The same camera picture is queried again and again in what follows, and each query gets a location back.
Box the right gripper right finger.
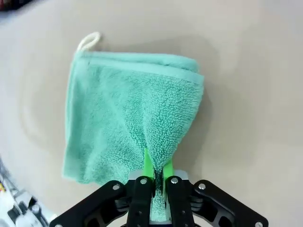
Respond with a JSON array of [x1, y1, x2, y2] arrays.
[[162, 160, 269, 227]]

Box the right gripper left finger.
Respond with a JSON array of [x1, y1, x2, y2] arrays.
[[49, 148, 156, 227]]

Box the green terry towel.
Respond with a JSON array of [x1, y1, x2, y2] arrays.
[[61, 32, 205, 224]]

